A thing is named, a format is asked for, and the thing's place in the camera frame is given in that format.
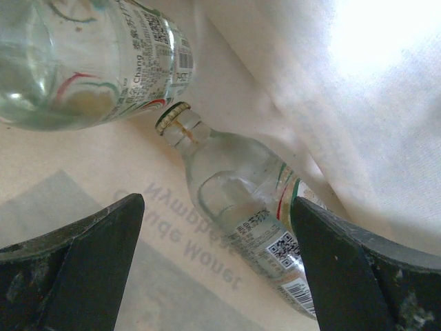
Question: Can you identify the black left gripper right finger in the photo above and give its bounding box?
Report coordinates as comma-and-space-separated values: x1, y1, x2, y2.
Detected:
291, 197, 440, 330

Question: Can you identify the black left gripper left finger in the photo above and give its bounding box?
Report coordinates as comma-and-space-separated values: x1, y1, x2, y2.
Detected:
1, 194, 145, 330

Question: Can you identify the clear bottle green cap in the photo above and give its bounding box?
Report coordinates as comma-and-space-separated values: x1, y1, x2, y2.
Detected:
155, 102, 320, 318

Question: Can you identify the cream canvas tote bag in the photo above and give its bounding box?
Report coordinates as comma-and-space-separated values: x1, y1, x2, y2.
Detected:
1, 1, 440, 330

